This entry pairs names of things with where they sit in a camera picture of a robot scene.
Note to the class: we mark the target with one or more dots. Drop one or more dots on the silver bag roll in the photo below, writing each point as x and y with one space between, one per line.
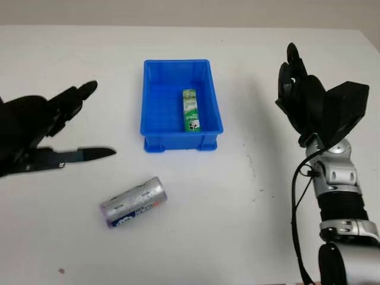
133 202

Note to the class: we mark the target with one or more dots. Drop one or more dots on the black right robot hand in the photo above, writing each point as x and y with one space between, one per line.
305 101

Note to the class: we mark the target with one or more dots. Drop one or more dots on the green toothpaste box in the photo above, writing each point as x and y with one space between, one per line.
192 112

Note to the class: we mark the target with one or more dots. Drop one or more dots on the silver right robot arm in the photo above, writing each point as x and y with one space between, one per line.
338 172

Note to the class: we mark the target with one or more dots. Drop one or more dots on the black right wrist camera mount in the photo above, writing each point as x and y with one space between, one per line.
347 101

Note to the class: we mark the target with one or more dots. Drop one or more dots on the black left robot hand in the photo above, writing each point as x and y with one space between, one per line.
20 127

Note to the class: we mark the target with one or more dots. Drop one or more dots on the blue plastic tray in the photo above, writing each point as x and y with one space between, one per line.
166 104

